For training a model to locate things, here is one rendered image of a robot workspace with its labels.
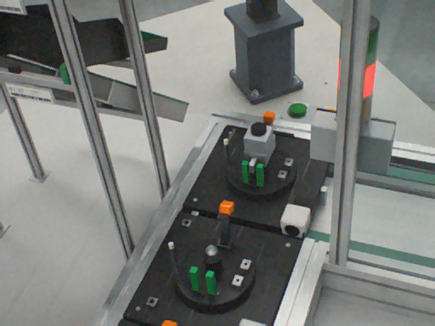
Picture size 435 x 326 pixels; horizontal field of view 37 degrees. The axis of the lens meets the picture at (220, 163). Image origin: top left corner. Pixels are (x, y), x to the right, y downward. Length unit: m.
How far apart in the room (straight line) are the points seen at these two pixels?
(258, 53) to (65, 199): 0.56
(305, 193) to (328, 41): 0.69
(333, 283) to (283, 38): 0.63
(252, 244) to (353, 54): 0.45
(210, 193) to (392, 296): 0.38
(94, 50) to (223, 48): 0.79
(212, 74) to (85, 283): 0.70
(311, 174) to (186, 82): 0.56
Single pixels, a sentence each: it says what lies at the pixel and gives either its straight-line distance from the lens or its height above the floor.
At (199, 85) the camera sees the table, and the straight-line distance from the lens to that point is 1.69.
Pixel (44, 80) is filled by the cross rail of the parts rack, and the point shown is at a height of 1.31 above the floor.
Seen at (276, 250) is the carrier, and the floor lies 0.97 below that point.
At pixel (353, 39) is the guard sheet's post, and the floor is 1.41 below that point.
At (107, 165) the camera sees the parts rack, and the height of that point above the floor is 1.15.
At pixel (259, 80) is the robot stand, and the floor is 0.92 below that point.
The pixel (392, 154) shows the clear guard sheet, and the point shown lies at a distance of 0.95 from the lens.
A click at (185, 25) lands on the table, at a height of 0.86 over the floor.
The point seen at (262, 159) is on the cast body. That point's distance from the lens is 1.19.
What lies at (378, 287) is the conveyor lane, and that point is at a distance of 1.16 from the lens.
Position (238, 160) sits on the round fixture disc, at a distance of 1.28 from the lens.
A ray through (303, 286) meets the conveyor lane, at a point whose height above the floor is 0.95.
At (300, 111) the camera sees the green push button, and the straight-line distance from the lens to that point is 1.41.
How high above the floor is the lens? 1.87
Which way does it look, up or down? 44 degrees down
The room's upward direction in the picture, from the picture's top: 6 degrees counter-clockwise
